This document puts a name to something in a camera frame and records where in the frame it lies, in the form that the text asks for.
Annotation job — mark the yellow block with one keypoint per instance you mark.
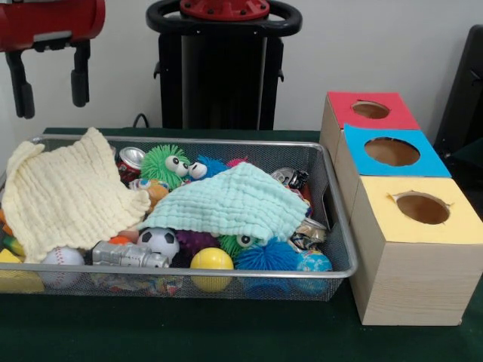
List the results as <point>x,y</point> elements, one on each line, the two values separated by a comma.
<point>15,280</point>

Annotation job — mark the orange plush toy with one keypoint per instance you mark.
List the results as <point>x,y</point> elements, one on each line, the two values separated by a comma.
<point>155,192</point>

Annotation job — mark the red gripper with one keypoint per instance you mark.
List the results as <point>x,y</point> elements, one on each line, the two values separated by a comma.
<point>49,23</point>

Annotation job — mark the red soda can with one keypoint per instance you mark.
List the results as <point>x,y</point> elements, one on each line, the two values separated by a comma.
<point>130,160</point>

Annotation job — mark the pale yellow cloth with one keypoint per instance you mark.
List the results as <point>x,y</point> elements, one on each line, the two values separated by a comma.
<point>68,196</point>

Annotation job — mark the crushed silver can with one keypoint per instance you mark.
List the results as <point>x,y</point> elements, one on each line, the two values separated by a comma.
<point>309,232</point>

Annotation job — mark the small green spiky toy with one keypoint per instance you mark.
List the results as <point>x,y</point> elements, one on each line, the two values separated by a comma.
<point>234,245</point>

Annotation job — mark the small soccer ball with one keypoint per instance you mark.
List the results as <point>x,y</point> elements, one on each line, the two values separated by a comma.
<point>158,241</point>

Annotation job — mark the white baseball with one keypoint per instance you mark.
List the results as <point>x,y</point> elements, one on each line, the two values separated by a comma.
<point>62,258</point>

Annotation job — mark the blue spiky ball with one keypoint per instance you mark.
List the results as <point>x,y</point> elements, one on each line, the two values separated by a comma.
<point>266,258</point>

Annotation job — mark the green fuzzy toy with eyes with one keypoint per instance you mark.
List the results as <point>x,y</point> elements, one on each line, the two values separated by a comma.
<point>158,166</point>

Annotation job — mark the wooden box with three holes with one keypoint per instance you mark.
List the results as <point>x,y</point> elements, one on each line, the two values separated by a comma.
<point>415,279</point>

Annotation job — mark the black chair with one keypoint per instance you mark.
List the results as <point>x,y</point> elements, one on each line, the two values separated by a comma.
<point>464,98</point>

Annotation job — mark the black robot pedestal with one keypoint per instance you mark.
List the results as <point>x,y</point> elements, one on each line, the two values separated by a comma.
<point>219,83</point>

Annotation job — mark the yellow ball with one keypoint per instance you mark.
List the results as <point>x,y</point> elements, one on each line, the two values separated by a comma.
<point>211,260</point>

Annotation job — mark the blue globe ball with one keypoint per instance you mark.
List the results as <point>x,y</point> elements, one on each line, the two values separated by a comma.
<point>313,264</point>

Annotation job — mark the mint green cloth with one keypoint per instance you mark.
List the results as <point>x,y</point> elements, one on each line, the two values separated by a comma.
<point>226,200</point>

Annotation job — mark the silver and black can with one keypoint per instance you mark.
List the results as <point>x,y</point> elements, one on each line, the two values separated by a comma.
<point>290,179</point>

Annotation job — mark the silver robot toy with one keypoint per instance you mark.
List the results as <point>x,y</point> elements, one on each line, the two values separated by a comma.
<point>124,254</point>

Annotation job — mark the clear mesh bin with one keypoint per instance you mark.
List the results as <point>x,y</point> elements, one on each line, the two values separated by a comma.
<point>332,196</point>

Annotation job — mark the purple fuzzy toy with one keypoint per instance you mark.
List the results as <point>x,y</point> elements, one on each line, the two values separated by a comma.
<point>196,241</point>

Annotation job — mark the blue fuzzy toy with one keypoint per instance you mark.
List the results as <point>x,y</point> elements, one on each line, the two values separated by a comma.
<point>211,166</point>

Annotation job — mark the pink fuzzy toy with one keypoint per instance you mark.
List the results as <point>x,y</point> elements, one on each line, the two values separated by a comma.
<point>238,161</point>

